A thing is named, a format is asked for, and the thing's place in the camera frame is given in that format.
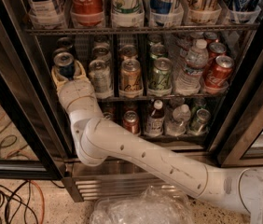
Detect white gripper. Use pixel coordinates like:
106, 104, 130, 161
51, 60, 98, 114

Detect blue redbull can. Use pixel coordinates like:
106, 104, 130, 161
51, 48, 68, 59
53, 51, 75, 79

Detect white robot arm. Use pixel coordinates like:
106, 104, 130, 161
51, 61, 263, 224

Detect front white silver can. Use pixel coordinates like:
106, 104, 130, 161
89, 60, 111, 93

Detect white silver can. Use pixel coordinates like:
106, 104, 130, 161
89, 60, 111, 93
92, 46, 112, 66

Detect rear redbull can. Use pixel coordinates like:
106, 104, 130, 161
57, 36, 74, 50

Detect gold can bottom shelf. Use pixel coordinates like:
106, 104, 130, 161
103, 111, 116, 121

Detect front gold can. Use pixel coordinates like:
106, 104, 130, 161
119, 59, 142, 91

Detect coca-cola bottle top shelf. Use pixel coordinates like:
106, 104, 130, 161
72, 0, 103, 27

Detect red can bottom shelf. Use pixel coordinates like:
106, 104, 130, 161
123, 110, 140, 134

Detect front green can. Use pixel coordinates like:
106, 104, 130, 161
148, 57, 172, 91

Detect water bottle bottom shelf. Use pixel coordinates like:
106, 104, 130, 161
165, 105, 191, 136

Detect stainless steel glass-door fridge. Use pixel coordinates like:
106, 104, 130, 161
0, 0, 263, 202

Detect green can bottom shelf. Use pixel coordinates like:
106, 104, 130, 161
189, 108, 211, 134

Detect rear red coca-cola can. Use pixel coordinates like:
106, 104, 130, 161
203, 32, 219, 44

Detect red coca-cola can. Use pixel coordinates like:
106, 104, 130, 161
204, 55, 234, 88
203, 32, 219, 44
201, 42, 228, 77

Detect front red coca-cola can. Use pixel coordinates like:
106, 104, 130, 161
204, 55, 234, 88

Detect dark juice bottle white cap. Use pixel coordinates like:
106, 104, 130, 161
145, 100, 165, 137

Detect front clear water bottle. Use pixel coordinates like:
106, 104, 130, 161
176, 39, 209, 90

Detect clear plastic bag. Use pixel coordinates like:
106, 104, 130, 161
90, 186, 194, 224

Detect orange cable on floor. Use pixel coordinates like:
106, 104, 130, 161
28, 179, 46, 224

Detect black cables on floor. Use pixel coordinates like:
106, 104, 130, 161
0, 179, 41, 224

